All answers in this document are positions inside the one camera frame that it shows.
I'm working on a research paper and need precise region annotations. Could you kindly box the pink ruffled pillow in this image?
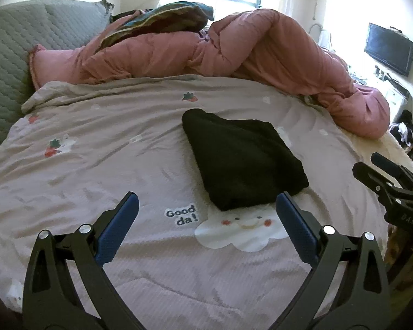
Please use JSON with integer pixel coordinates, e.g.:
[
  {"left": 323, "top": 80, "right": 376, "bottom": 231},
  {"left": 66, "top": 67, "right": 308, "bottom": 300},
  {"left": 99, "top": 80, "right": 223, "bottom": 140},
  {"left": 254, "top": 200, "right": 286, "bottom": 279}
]
[{"left": 28, "top": 43, "right": 131, "bottom": 90}]

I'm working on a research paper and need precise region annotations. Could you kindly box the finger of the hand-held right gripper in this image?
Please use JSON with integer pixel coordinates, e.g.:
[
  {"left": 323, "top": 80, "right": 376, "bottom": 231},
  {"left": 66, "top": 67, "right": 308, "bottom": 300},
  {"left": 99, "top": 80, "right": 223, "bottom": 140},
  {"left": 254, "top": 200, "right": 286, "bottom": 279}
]
[
  {"left": 352, "top": 162, "right": 406, "bottom": 197},
  {"left": 371, "top": 152, "right": 413, "bottom": 194}
]

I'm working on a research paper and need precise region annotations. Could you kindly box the pink comforter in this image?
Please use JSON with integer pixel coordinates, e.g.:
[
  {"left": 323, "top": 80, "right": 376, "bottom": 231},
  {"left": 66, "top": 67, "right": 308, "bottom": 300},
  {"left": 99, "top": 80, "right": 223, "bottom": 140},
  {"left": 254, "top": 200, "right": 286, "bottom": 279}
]
[{"left": 79, "top": 9, "right": 391, "bottom": 140}]

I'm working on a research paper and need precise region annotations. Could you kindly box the dark striped pillow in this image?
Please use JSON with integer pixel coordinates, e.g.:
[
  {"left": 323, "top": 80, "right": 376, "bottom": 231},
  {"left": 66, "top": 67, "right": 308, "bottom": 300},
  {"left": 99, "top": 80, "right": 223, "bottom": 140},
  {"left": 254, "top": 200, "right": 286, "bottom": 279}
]
[{"left": 100, "top": 2, "right": 216, "bottom": 50}]

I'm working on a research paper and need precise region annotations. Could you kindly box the black sweater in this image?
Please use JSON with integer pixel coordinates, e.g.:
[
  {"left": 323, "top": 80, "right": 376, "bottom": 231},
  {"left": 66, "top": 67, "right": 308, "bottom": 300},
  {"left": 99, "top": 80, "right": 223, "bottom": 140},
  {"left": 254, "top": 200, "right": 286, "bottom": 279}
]
[{"left": 182, "top": 108, "right": 309, "bottom": 212}]

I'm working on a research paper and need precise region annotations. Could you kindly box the printed lilac bedsheet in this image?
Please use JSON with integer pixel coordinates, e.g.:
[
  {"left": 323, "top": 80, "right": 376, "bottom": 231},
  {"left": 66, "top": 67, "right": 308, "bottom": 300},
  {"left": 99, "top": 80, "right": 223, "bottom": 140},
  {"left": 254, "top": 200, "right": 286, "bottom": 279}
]
[{"left": 0, "top": 74, "right": 413, "bottom": 330}]

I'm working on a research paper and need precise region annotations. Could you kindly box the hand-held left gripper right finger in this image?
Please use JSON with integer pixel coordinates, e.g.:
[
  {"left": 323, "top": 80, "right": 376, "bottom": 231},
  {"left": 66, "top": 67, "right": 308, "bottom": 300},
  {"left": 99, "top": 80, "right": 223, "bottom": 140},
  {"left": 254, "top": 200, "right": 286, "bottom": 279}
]
[{"left": 270, "top": 192, "right": 392, "bottom": 330}]

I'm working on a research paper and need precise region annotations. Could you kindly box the green quilted cushion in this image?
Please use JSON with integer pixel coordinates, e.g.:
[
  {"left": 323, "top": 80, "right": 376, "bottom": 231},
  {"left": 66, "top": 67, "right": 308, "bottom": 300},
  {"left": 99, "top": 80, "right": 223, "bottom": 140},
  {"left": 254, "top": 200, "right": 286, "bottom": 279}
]
[{"left": 0, "top": 0, "right": 114, "bottom": 162}]

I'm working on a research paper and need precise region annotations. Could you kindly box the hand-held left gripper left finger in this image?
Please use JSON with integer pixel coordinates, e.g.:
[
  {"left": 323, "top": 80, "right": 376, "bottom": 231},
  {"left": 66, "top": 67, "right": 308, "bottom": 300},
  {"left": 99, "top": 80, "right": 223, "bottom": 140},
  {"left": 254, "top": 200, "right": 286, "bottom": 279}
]
[{"left": 21, "top": 192, "right": 148, "bottom": 330}]

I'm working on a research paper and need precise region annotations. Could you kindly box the pile of clothes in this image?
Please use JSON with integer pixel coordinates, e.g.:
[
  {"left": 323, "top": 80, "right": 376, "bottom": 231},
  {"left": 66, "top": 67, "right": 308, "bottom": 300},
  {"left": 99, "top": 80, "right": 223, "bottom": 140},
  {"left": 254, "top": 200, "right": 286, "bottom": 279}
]
[{"left": 389, "top": 110, "right": 413, "bottom": 166}]

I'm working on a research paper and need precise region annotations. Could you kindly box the wall television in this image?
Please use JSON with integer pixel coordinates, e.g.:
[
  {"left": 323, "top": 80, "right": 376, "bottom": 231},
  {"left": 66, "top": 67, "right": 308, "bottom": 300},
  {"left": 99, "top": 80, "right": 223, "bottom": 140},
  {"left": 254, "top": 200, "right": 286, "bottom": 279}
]
[{"left": 364, "top": 22, "right": 413, "bottom": 77}]

